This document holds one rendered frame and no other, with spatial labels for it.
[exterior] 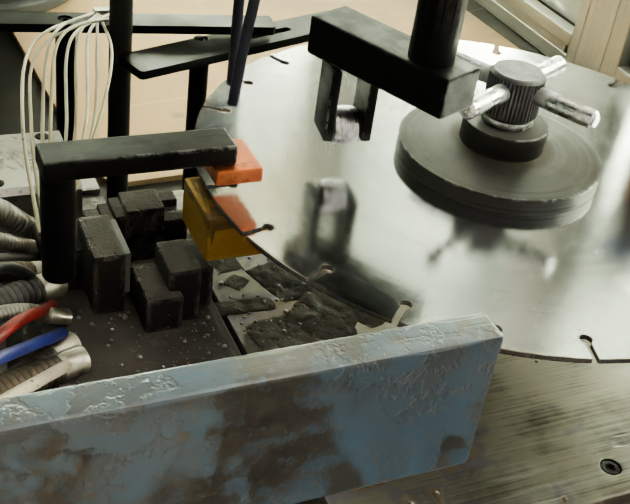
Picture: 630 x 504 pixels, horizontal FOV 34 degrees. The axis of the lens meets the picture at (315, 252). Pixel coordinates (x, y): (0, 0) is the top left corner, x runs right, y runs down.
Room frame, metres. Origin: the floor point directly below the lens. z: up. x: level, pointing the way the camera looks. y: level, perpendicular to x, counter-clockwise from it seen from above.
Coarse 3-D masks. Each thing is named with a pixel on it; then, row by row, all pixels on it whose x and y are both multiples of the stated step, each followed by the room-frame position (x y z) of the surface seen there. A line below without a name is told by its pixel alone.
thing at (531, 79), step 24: (480, 72) 0.51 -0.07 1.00; (504, 72) 0.50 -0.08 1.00; (528, 72) 0.50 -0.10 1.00; (552, 72) 0.53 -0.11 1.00; (480, 96) 0.47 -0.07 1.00; (504, 96) 0.49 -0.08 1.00; (528, 96) 0.49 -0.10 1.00; (552, 96) 0.49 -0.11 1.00; (504, 120) 0.49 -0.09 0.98; (528, 120) 0.49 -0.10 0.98; (576, 120) 0.48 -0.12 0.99
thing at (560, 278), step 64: (256, 64) 0.58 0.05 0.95; (320, 64) 0.59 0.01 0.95; (256, 128) 0.50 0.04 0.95; (384, 128) 0.52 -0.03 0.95; (576, 128) 0.56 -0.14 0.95; (256, 192) 0.43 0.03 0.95; (320, 192) 0.44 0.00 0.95; (384, 192) 0.45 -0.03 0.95; (320, 256) 0.39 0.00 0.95; (384, 256) 0.39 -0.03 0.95; (448, 256) 0.40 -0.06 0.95; (512, 256) 0.41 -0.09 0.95; (576, 256) 0.42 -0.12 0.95; (384, 320) 0.35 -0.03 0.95; (512, 320) 0.36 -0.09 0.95; (576, 320) 0.37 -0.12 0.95
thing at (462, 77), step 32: (448, 0) 0.44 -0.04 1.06; (320, 32) 0.47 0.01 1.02; (352, 32) 0.46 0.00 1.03; (384, 32) 0.47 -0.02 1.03; (416, 32) 0.44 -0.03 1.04; (448, 32) 0.44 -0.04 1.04; (352, 64) 0.46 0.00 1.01; (384, 64) 0.45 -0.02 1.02; (416, 64) 0.44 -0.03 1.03; (448, 64) 0.44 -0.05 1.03; (320, 96) 0.47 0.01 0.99; (416, 96) 0.43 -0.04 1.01; (448, 96) 0.43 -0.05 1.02; (320, 128) 0.47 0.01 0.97
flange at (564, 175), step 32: (416, 128) 0.51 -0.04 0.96; (448, 128) 0.51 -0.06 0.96; (480, 128) 0.49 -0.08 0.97; (544, 128) 0.50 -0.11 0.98; (416, 160) 0.47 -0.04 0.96; (448, 160) 0.48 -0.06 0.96; (480, 160) 0.48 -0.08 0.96; (512, 160) 0.48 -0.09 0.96; (544, 160) 0.49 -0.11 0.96; (576, 160) 0.50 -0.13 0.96; (448, 192) 0.46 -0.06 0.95; (480, 192) 0.45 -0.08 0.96; (512, 192) 0.45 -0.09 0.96; (544, 192) 0.46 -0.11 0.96; (576, 192) 0.47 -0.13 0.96
